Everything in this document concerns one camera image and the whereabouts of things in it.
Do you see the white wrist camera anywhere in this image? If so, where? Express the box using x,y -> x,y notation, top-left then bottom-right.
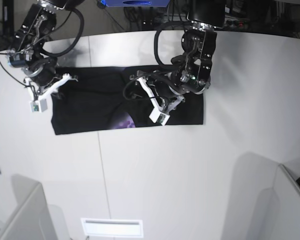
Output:
30,99 -> 48,113
149,108 -> 170,126

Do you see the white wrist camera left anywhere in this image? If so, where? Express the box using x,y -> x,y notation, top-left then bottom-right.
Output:
149,108 -> 170,126

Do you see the blue box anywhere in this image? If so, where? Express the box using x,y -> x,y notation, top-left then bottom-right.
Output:
104,0 -> 170,7

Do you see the white partition panel left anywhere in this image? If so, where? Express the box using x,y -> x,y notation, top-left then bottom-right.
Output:
0,175 -> 70,240

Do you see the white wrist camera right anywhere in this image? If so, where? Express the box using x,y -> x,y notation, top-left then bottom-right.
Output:
30,99 -> 48,113

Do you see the white partition panel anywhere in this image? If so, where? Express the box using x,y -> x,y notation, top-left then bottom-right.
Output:
0,175 -> 70,240
254,163 -> 300,240

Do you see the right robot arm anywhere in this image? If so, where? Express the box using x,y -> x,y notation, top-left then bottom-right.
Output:
3,0 -> 85,101

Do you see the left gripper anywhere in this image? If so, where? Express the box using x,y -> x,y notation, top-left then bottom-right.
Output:
128,71 -> 185,114

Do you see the white table slot plate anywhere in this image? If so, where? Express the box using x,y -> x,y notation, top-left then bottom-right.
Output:
81,218 -> 144,238

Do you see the white partition panel right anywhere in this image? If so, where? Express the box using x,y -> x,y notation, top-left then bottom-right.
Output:
254,163 -> 300,240

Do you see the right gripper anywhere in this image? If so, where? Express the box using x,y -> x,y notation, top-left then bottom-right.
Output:
23,67 -> 78,100

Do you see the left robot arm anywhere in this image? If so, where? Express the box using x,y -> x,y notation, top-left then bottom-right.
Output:
132,0 -> 226,115

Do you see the black T-shirt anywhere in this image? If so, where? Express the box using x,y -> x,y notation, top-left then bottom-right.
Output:
51,65 -> 205,136

